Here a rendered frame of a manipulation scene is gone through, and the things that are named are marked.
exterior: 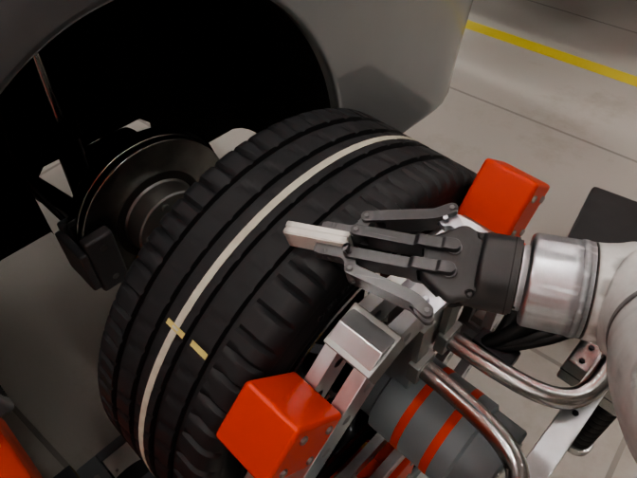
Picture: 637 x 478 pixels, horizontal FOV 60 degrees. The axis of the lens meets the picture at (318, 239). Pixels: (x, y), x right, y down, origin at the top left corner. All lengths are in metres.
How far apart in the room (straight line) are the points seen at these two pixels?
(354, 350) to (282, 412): 0.11
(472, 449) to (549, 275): 0.34
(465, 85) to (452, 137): 0.46
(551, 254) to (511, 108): 2.51
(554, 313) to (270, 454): 0.28
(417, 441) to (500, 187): 0.35
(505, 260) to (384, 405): 0.36
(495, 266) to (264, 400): 0.25
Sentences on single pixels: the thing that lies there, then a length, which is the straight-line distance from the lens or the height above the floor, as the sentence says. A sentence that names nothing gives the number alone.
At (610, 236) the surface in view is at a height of 0.34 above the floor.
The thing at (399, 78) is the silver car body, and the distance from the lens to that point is 1.32.
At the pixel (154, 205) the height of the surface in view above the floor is 0.92.
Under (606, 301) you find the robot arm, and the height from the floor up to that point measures 1.25.
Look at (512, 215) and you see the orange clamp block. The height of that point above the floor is 1.13.
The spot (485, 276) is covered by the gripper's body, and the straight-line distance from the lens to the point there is 0.52.
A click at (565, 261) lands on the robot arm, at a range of 0.52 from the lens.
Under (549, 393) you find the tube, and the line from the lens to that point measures 0.73.
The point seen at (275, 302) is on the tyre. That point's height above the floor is 1.14.
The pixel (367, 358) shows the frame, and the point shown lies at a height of 1.11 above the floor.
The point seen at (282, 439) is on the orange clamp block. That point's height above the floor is 1.12.
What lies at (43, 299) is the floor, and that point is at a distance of 2.23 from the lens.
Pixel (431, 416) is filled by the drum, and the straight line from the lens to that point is 0.79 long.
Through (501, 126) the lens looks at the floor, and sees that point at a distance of 2.87.
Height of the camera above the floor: 1.62
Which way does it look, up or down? 48 degrees down
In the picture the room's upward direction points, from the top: straight up
